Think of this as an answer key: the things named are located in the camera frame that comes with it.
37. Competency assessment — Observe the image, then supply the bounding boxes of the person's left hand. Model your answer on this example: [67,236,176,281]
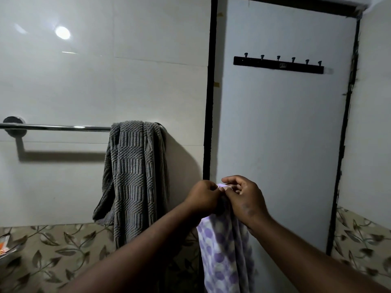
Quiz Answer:
[183,179,225,219]

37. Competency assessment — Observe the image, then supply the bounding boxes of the person's right hand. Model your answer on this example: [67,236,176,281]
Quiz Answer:
[219,175,271,231]

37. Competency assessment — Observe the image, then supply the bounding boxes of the purple dotted towel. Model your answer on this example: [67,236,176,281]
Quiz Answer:
[196,183,256,293]

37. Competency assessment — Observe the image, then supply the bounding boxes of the grey ribbed towel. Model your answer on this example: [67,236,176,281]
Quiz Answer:
[92,120,169,250]

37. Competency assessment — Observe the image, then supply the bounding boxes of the orange yellow sachet packets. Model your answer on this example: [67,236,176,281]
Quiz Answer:
[0,234,13,259]

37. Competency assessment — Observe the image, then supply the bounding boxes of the person's left forearm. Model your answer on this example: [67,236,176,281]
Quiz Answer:
[59,204,199,293]

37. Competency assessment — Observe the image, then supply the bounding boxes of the person's right forearm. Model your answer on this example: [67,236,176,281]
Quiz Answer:
[247,215,391,293]

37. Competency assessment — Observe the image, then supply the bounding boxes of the white door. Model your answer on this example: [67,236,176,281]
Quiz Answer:
[211,0,358,293]
[202,0,366,257]

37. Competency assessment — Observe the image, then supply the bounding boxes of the black hook rack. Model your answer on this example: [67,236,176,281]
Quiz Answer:
[233,52,325,74]

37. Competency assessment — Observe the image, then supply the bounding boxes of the chrome towel bar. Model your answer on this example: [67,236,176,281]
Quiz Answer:
[0,116,165,138]

